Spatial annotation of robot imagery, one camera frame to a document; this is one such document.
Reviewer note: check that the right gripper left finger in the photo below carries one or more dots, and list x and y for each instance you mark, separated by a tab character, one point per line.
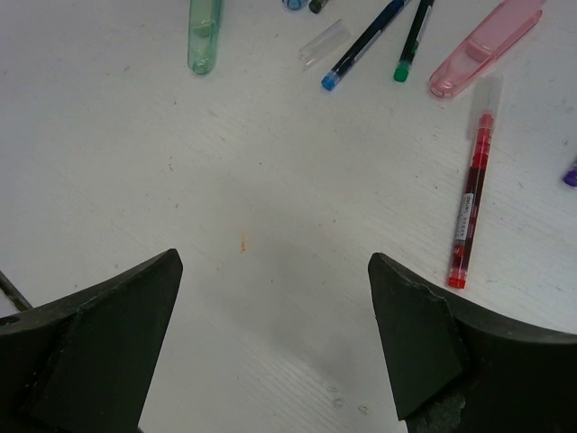
84	363

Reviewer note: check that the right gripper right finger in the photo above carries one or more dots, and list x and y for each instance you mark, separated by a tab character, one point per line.
455	366

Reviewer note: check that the red pen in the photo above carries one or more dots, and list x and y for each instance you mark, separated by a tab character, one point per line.
487	99

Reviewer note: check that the pink transparent highlighter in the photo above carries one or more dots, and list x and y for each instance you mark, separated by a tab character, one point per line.
499	31

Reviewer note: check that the green transparent highlighter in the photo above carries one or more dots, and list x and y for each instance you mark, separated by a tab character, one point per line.
203	31

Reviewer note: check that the black pen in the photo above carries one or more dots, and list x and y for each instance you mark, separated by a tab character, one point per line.
316	6

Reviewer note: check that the green pen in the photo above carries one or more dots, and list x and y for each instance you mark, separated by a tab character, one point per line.
413	40

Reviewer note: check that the clear pen cap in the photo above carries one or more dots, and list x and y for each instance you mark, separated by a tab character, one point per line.
323	44

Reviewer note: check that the blue pen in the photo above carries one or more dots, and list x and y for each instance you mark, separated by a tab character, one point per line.
362	44

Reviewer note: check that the blue transparent highlighter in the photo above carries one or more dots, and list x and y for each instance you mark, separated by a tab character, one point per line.
294	5

